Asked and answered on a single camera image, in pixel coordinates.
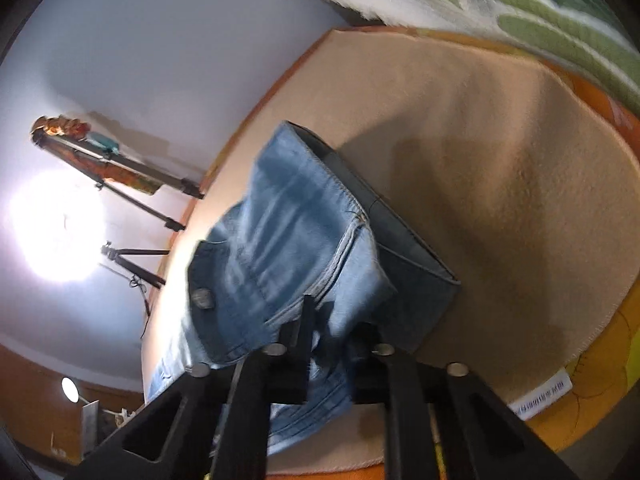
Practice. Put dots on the beige fleece blanket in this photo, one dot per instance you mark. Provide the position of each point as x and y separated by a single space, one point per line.
500 185

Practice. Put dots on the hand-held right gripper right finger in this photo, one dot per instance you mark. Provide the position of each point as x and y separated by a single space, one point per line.
367 360

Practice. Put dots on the green patterned white pillow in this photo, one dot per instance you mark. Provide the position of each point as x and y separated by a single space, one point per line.
525 25

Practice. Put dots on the silver tripod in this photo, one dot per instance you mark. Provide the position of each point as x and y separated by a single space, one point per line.
186 186

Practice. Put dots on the small black tripod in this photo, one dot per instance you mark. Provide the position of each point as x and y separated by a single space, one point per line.
140 251

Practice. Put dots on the round white room lamp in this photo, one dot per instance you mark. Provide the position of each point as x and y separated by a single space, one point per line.
70 389

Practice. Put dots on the blue denim pants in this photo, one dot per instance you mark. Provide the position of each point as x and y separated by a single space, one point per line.
280 230

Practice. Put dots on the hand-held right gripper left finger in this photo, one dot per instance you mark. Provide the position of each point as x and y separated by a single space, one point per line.
295 360

